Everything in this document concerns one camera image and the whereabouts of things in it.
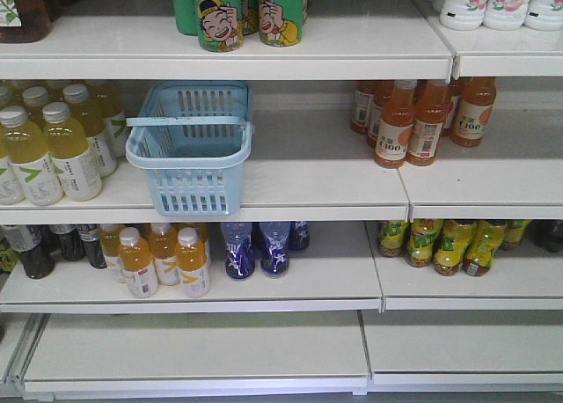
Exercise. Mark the light blue plastic basket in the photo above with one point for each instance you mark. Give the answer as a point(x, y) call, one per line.
point(191, 139)

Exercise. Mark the blue sports drink bottle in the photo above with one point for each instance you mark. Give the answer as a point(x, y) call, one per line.
point(275, 259)
point(239, 262)
point(299, 236)

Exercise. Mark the orange juice white-label bottle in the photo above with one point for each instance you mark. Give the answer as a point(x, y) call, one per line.
point(162, 241)
point(138, 263)
point(192, 263)
point(110, 241)

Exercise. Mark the yellow lemon tea bottle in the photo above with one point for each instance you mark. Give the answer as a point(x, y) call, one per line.
point(392, 237)
point(479, 256)
point(420, 245)
point(455, 238)
point(514, 233)

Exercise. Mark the orange C100 juice bottle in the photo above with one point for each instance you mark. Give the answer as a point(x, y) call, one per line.
point(476, 105)
point(431, 111)
point(396, 125)

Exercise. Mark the white metal shelving unit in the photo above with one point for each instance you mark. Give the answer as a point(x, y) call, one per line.
point(344, 324)

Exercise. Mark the green cartoon drink can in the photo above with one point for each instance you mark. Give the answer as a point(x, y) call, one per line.
point(219, 24)
point(280, 22)

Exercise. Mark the dark tea bottle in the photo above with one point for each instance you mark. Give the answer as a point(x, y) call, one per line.
point(71, 245)
point(89, 235)
point(26, 240)

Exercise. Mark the pale yellow drink bottle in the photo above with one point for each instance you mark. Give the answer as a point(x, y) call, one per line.
point(71, 153)
point(87, 112)
point(29, 157)

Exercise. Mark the white peach drink bottle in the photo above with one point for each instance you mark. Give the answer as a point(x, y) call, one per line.
point(463, 15)
point(505, 15)
point(544, 15)

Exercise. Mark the black cola plastic bottle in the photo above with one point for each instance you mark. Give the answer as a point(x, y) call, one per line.
point(547, 234)

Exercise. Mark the brown tea bottle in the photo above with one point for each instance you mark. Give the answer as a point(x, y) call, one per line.
point(24, 21)

